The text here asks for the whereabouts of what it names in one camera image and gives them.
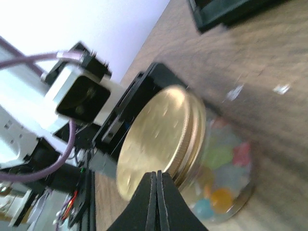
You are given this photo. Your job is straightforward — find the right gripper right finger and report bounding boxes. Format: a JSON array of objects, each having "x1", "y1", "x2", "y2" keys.
[{"x1": 156, "y1": 171, "x2": 207, "y2": 231}]

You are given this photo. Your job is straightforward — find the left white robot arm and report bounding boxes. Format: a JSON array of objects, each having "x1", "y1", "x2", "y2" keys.
[{"x1": 0, "y1": 50, "x2": 193, "y2": 182}]

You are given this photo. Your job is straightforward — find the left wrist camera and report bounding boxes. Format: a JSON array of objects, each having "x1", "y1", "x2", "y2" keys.
[{"x1": 41, "y1": 42, "x2": 125, "y2": 126}]

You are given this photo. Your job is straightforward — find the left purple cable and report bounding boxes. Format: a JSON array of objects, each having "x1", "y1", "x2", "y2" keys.
[{"x1": 0, "y1": 36, "x2": 82, "y2": 183}]

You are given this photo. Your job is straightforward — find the clear plastic jar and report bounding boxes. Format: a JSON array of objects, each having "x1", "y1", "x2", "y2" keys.
[{"x1": 179, "y1": 112, "x2": 254, "y2": 222}]

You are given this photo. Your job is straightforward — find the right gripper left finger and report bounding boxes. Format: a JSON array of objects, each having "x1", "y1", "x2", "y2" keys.
[{"x1": 108, "y1": 172, "x2": 157, "y2": 231}]

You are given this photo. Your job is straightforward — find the cream jar lid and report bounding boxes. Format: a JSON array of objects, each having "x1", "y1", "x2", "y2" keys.
[{"x1": 116, "y1": 85, "x2": 206, "y2": 201}]

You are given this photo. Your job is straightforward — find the black candy bin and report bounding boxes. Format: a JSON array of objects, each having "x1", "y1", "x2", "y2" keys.
[{"x1": 187, "y1": 0, "x2": 288, "y2": 34}]

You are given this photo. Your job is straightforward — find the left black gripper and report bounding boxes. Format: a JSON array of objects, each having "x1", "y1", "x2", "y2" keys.
[{"x1": 89, "y1": 63, "x2": 188, "y2": 178}]

